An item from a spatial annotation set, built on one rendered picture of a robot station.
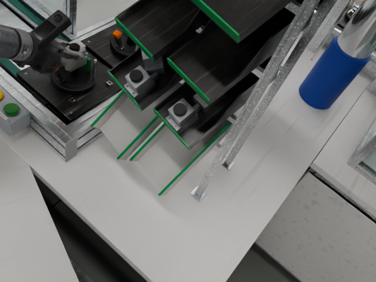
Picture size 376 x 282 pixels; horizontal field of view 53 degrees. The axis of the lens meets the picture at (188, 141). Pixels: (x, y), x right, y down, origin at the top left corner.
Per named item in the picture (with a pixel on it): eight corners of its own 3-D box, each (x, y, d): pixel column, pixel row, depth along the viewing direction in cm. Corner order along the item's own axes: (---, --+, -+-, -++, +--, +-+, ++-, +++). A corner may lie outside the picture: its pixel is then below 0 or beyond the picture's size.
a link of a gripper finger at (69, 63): (75, 70, 114) (51, 64, 106) (85, 53, 113) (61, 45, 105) (81, 76, 113) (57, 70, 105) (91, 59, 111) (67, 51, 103)
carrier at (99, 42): (130, 85, 128) (135, 57, 118) (80, 45, 133) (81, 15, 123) (174, 56, 142) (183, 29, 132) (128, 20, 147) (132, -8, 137)
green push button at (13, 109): (10, 120, 108) (9, 115, 106) (1, 111, 109) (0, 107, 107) (22, 113, 110) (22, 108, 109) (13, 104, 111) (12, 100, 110)
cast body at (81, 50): (70, 72, 113) (71, 54, 108) (60, 64, 114) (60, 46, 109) (92, 61, 118) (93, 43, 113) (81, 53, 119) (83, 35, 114)
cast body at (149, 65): (165, 73, 94) (161, 58, 88) (147, 77, 94) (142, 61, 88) (160, 45, 97) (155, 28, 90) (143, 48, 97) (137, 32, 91)
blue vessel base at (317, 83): (323, 116, 157) (362, 69, 136) (292, 93, 161) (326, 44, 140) (337, 98, 167) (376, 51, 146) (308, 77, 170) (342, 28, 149)
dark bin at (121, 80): (141, 111, 91) (135, 98, 85) (109, 76, 96) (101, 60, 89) (228, 43, 96) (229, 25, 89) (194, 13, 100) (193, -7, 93)
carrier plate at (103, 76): (70, 124, 113) (70, 120, 111) (16, 77, 118) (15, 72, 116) (126, 87, 127) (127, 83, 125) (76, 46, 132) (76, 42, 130)
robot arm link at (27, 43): (5, 20, 90) (28, 40, 88) (19, 24, 94) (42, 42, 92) (-9, 47, 92) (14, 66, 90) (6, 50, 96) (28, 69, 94)
